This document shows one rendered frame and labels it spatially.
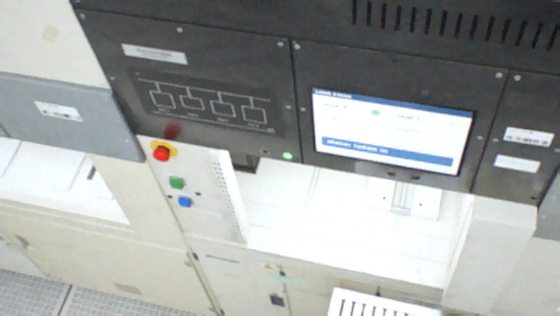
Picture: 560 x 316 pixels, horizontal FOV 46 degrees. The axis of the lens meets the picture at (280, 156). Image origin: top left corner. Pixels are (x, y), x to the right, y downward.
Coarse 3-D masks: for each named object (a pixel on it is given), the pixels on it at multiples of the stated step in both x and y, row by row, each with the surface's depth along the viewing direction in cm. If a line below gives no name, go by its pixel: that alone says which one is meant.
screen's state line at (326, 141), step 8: (328, 144) 133; (336, 144) 133; (344, 144) 132; (352, 144) 131; (360, 144) 130; (368, 144) 130; (368, 152) 132; (376, 152) 131; (384, 152) 131; (392, 152) 130; (400, 152) 129; (408, 152) 128; (416, 152) 128; (416, 160) 130; (424, 160) 129; (432, 160) 129; (440, 160) 128; (448, 160) 127
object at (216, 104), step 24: (144, 72) 128; (144, 96) 136; (168, 96) 133; (192, 96) 131; (216, 96) 129; (240, 96) 127; (264, 96) 125; (312, 96) 121; (384, 96) 116; (192, 120) 139; (216, 120) 137; (240, 120) 134; (264, 120) 132; (312, 120) 128; (168, 144) 152; (312, 144) 135; (216, 168) 155; (408, 168) 133; (528, 168) 123
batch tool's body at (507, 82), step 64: (128, 0) 112; (192, 0) 108; (256, 0) 104; (320, 0) 100; (384, 0) 97; (448, 0) 94; (512, 0) 91; (128, 64) 128; (192, 64) 122; (256, 64) 117; (320, 64) 113; (384, 64) 108; (448, 64) 105; (512, 64) 101; (192, 128) 142; (192, 192) 171; (256, 192) 202; (320, 192) 200; (448, 192) 196; (512, 192) 131; (256, 256) 196; (320, 256) 189; (384, 256) 187; (448, 256) 186; (512, 256) 143
